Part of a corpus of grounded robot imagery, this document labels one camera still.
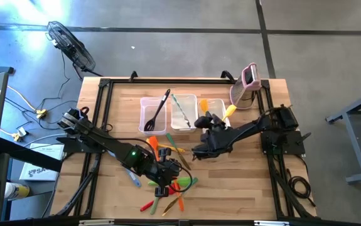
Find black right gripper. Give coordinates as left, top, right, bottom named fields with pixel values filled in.
left=191, top=114, right=231, bottom=159

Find gold knife with teal handle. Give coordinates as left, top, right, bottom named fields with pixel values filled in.
left=162, top=177, right=199, bottom=217
left=171, top=94, right=192, bottom=129

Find black coiled cable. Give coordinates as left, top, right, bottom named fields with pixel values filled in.
left=288, top=169, right=312, bottom=208

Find grey metal stand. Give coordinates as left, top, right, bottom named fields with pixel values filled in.
left=325, top=87, right=361, bottom=185

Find white box with label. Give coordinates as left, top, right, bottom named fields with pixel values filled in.
left=19, top=143, right=65, bottom=182

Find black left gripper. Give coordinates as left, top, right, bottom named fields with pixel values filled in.
left=147, top=146, right=181, bottom=198

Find silver aluminium bar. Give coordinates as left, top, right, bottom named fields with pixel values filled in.
left=254, top=220, right=290, bottom=226
left=78, top=219, right=115, bottom=226

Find steel grater with pink handle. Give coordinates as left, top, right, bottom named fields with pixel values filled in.
left=229, top=62, right=262, bottom=110

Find clear plastic bin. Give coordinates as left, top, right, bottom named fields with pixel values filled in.
left=137, top=95, right=168, bottom=136

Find red silicone spatula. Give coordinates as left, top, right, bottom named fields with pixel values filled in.
left=139, top=186, right=176, bottom=213

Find orange silicone spatula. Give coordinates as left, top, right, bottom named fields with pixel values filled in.
left=148, top=136, right=159, bottom=161
left=173, top=179, right=185, bottom=212

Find white and yellow spray can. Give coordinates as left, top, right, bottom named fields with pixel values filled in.
left=3, top=181, right=31, bottom=202

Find light green silicone spatula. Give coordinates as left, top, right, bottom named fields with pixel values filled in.
left=148, top=176, right=193, bottom=186

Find black side desk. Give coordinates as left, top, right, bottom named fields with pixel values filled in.
left=0, top=137, right=63, bottom=222

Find black slotted spatula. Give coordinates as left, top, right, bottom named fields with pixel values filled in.
left=143, top=89, right=171, bottom=132

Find yellow extension cord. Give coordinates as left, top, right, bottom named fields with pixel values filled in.
left=6, top=85, right=48, bottom=119
left=0, top=127, right=27, bottom=142

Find silver knife with sage handle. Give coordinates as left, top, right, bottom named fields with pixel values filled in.
left=149, top=196, right=161, bottom=216

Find black floor fan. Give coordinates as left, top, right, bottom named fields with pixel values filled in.
left=45, top=21, right=97, bottom=73

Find white plastic bin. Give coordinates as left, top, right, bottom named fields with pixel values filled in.
left=197, top=98, right=231, bottom=129
left=170, top=93, right=199, bottom=133

